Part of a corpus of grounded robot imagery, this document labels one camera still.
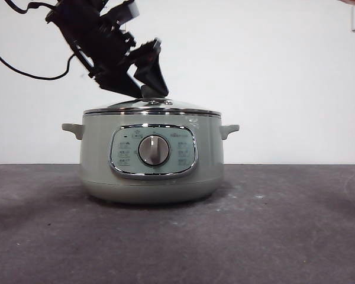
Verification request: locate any glass lid with green knob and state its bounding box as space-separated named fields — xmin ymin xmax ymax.
xmin=83 ymin=83 xmax=221 ymax=116

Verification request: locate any pale green electric cooking pot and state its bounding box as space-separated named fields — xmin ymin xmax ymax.
xmin=61 ymin=111 xmax=240 ymax=205

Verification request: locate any black cable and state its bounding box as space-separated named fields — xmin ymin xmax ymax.
xmin=0 ymin=37 xmax=78 ymax=80
xmin=4 ymin=0 xmax=59 ymax=15

